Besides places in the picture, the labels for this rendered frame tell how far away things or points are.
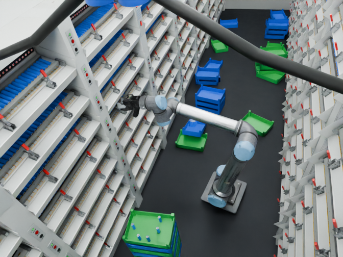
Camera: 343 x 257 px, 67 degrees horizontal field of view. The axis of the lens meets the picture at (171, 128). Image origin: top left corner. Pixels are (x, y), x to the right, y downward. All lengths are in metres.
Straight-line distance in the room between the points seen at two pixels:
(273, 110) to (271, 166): 0.80
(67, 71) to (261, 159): 1.99
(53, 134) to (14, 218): 0.39
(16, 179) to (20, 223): 0.19
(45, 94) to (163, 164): 1.66
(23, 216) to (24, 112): 0.44
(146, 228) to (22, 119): 1.06
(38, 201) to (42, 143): 0.27
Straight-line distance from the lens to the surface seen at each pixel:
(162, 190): 2.51
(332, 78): 0.56
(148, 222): 1.86
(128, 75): 1.90
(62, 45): 1.35
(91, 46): 1.52
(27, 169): 1.27
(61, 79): 1.33
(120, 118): 1.85
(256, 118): 3.09
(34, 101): 1.25
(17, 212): 1.29
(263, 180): 2.58
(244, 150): 1.60
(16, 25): 1.34
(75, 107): 1.44
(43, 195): 1.40
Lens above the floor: 2.15
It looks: 46 degrees down
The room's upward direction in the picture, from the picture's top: 10 degrees counter-clockwise
